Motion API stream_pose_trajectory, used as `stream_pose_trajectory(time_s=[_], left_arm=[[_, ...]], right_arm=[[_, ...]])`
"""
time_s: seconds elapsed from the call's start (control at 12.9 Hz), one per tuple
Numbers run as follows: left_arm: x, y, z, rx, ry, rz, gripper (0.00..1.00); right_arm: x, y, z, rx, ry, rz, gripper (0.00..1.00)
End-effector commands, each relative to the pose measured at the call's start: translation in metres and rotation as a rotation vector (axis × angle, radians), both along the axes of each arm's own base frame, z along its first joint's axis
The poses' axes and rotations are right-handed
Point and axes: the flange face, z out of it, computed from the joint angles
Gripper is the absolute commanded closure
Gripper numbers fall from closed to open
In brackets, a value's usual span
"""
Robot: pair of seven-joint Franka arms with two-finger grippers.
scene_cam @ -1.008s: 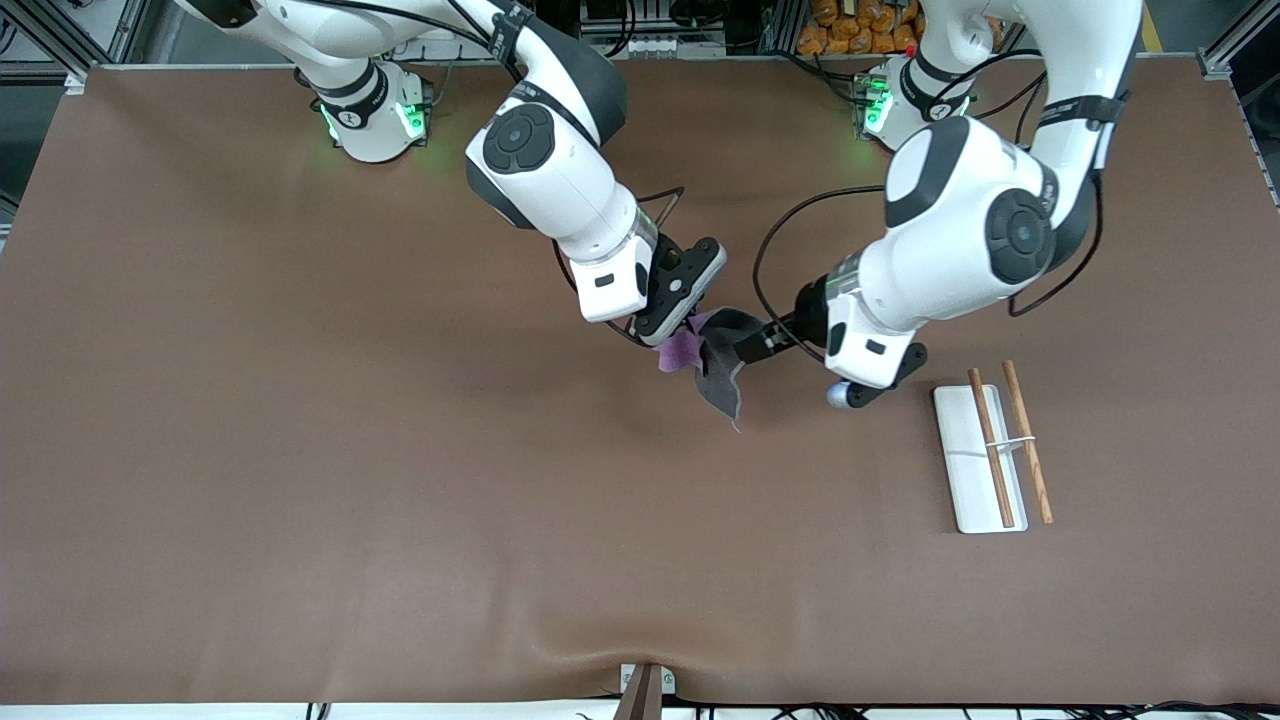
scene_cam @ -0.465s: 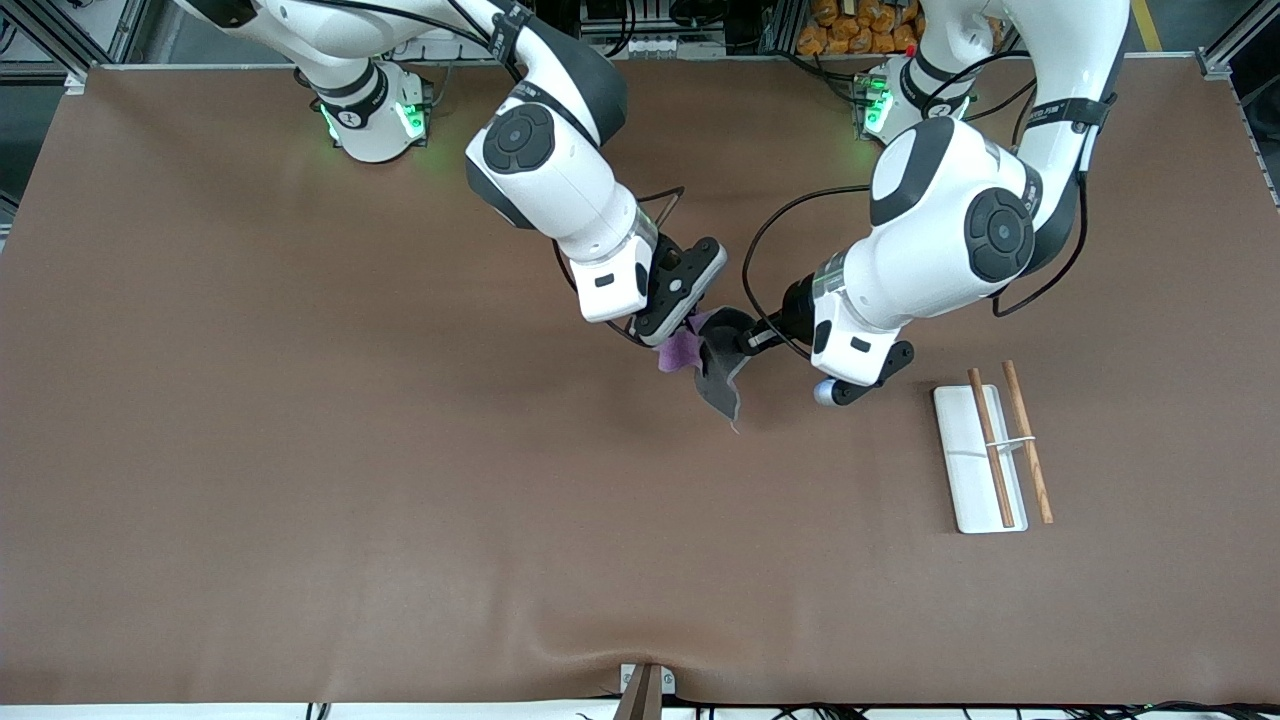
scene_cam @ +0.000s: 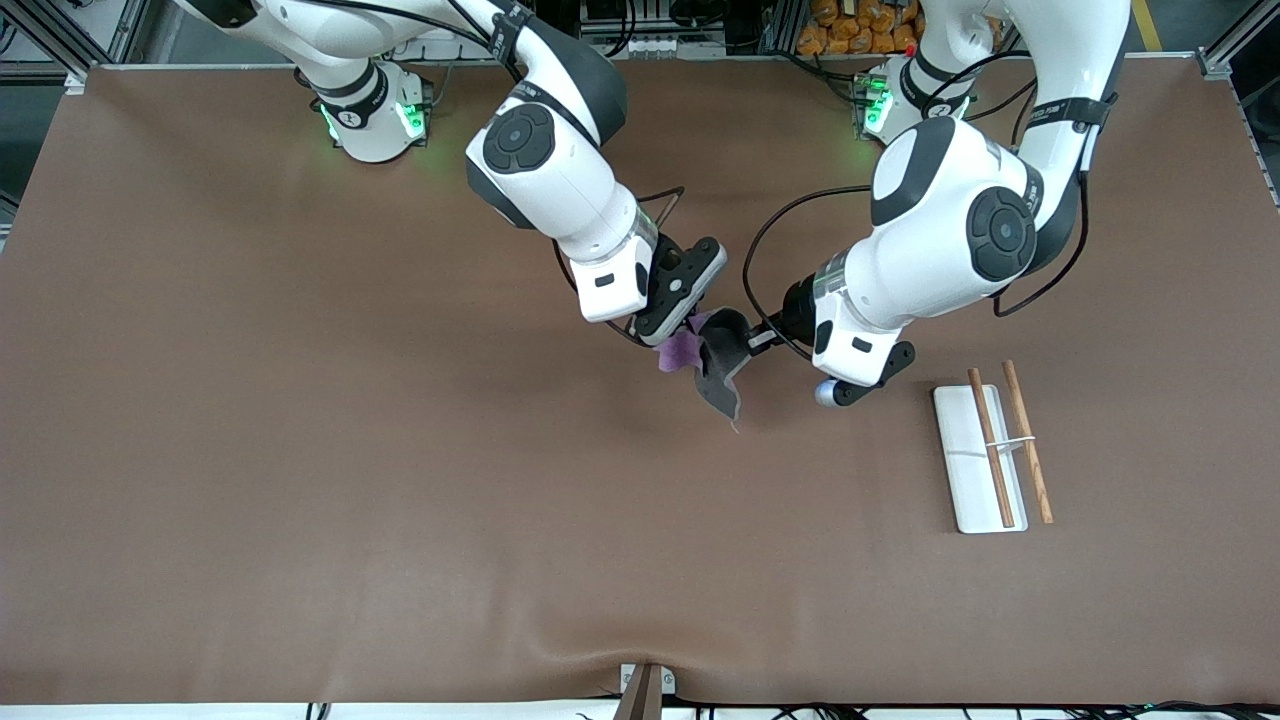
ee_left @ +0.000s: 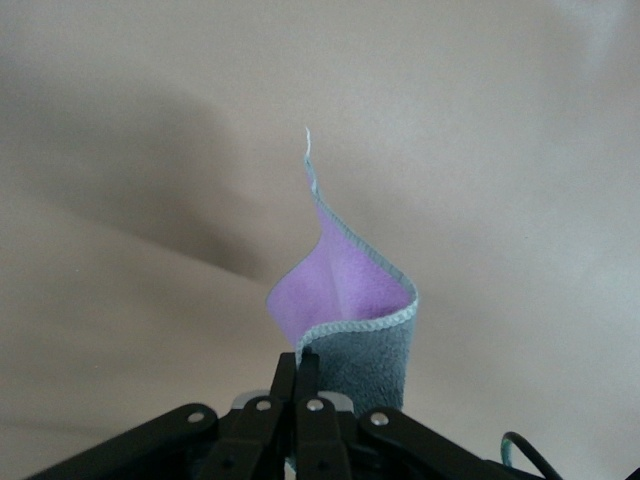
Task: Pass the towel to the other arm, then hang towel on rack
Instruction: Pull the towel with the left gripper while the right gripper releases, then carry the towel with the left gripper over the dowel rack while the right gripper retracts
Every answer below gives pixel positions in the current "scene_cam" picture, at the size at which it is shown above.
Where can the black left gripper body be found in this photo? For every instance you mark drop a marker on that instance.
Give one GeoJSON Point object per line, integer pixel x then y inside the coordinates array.
{"type": "Point", "coordinates": [797, 311]}

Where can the purple and grey towel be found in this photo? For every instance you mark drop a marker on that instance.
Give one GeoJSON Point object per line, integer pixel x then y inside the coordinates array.
{"type": "Point", "coordinates": [720, 385]}

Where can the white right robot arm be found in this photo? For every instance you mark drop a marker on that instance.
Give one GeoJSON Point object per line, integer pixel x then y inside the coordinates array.
{"type": "Point", "coordinates": [560, 190]}

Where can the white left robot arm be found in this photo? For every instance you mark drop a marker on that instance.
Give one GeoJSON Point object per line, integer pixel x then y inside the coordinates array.
{"type": "Point", "coordinates": [950, 220]}

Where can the white towel rack wooden rods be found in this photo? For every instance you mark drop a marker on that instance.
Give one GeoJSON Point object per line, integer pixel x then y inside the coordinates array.
{"type": "Point", "coordinates": [975, 480]}

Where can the orange packaged items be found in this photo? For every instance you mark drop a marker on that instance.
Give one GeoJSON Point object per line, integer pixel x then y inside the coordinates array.
{"type": "Point", "coordinates": [850, 30]}

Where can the white connector block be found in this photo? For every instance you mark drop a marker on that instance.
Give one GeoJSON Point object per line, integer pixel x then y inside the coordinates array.
{"type": "Point", "coordinates": [660, 46]}

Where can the brown table cover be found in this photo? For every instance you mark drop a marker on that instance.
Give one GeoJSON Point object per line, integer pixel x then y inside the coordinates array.
{"type": "Point", "coordinates": [400, 450]}

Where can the aluminium frame strut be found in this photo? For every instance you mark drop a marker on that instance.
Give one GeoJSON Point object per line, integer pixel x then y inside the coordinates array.
{"type": "Point", "coordinates": [1235, 45]}
{"type": "Point", "coordinates": [85, 50]}

